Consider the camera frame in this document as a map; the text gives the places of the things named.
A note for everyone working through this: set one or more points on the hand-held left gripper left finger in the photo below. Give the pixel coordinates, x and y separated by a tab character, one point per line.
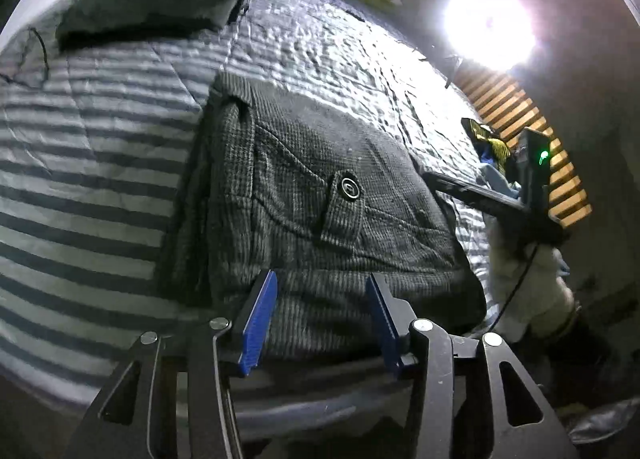
257	324

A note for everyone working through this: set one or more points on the person's right hand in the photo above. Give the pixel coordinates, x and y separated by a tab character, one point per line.
535	289

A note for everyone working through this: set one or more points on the wooden slatted bed frame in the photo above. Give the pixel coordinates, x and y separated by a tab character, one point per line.
505	104

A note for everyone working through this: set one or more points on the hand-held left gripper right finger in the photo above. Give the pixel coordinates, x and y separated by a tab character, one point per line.
385	324

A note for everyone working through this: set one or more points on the striped bed blanket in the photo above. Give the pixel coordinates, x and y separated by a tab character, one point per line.
90	164

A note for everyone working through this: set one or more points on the yellow black garment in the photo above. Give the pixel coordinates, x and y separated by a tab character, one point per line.
492	141

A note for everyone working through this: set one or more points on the dark grey knit shorts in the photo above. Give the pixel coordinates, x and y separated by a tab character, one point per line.
300	199

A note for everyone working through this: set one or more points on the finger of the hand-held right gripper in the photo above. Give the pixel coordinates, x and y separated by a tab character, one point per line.
475	193

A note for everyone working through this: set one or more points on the folded dark pants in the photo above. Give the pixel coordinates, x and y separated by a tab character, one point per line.
150	1

